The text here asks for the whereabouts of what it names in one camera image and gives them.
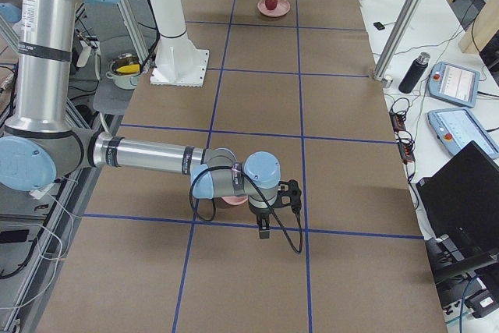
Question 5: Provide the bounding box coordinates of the red apple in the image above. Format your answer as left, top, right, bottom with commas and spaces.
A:
264, 0, 278, 11

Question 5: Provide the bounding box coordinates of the orange black usb hub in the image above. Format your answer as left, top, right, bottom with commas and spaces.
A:
389, 112, 406, 132

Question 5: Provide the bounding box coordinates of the blue teach pendant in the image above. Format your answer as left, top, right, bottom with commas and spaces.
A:
427, 62, 480, 108
427, 108, 498, 159

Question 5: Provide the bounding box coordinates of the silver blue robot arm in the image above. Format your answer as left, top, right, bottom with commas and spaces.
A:
1, 0, 282, 239

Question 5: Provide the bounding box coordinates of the pink plate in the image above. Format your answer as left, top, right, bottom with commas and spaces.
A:
257, 0, 291, 18

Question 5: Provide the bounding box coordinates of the black water bottle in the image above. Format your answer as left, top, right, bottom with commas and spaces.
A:
398, 52, 430, 94

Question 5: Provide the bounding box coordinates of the black laptop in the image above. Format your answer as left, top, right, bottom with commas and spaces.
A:
416, 141, 498, 249

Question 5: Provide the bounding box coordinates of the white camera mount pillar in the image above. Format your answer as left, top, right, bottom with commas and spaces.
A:
150, 0, 210, 87

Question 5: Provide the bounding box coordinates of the upper blue teach pendant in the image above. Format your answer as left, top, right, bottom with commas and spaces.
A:
427, 62, 480, 108

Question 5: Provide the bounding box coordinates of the white enamel pot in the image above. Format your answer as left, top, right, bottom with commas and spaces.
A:
105, 53, 141, 90

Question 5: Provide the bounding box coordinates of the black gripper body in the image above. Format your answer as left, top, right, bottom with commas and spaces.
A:
248, 197, 277, 216

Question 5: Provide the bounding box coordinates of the lower blue teach pendant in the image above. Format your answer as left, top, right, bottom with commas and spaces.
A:
427, 108, 498, 159

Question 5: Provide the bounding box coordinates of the aluminium frame post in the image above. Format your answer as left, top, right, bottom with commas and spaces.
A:
372, 0, 422, 81

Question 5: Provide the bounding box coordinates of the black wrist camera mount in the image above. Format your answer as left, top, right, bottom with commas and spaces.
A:
274, 179, 302, 215

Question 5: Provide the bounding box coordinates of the pink bowl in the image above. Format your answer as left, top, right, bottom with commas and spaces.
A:
221, 196, 248, 206

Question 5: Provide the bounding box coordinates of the small black device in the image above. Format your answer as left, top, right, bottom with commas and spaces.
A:
373, 22, 385, 30

